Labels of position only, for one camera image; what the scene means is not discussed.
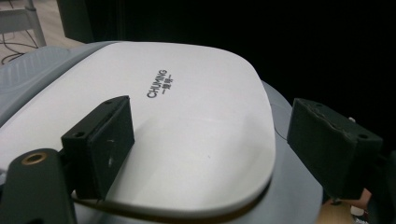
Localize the white metal frame desk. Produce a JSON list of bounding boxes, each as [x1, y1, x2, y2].
[[0, 0, 48, 49]]

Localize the tangle of black cables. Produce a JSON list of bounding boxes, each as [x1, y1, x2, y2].
[[0, 29, 40, 65]]

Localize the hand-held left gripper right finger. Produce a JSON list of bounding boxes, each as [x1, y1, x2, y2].
[[286, 97, 384, 201]]

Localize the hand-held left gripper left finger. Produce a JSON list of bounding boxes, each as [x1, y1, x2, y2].
[[61, 95, 135, 201]]

